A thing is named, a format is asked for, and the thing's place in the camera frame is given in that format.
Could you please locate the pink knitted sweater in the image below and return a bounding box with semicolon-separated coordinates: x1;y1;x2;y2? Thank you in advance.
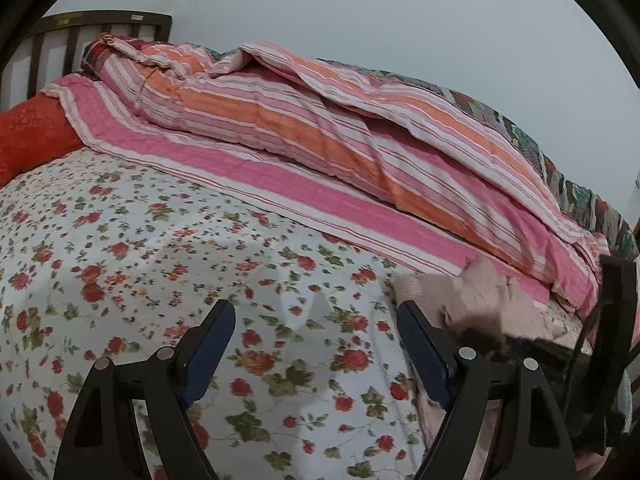
392;257;632;479

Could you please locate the multicolour patchwork blanket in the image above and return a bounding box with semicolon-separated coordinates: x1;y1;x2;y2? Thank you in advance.
353;65;639;260

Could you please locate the floral white bed sheet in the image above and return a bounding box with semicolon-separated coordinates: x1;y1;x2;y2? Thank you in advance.
1;148;425;479

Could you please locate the pink orange striped quilt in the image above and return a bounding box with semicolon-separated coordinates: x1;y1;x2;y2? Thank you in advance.
44;34;608;314

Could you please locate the red pillow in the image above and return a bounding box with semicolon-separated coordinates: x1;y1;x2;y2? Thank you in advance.
0;92;84;188

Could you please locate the dark wooden headboard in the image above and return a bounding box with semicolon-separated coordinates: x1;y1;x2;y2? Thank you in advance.
1;10;172;112

